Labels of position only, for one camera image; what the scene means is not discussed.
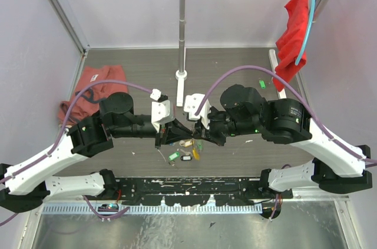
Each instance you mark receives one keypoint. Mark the aluminium frame post left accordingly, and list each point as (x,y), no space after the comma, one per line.
(70,22)

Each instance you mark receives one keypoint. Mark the dusty pink folded shirt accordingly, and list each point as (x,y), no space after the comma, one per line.
(88,103)

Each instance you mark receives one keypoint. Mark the small green-lit circuit board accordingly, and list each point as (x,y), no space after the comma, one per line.
(109,207)

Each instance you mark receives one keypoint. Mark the red hanging cloth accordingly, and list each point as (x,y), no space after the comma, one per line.
(290,43)

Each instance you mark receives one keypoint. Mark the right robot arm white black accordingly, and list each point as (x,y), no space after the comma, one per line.
(337,167)

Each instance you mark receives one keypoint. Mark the metal keyring with yellow grip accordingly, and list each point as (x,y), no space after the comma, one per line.
(195,151)

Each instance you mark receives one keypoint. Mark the white slotted cable duct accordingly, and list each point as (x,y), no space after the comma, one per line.
(211,208)

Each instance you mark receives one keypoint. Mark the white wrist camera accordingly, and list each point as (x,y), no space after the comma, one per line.
(162,109)
(191,105)

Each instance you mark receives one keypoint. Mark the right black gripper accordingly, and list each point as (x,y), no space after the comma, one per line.
(210,134)

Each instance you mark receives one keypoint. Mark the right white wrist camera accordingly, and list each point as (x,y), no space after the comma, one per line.
(191,105)

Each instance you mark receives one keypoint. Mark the black key tag centre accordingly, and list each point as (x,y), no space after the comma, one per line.
(186,157)

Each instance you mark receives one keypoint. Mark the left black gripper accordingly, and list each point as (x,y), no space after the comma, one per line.
(168,135)

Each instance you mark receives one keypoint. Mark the light blue hanger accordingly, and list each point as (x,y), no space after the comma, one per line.
(307,33)

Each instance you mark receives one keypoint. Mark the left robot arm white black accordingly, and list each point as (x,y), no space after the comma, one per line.
(28,184)

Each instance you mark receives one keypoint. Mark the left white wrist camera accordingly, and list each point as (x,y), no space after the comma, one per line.
(162,109)

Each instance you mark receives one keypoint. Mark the green key tag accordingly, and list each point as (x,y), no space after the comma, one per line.
(174,156)
(200,145)
(262,84)

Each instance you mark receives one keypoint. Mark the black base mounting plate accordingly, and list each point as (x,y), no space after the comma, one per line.
(190,191)

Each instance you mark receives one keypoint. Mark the yellow key tag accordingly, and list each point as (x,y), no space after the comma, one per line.
(186,143)

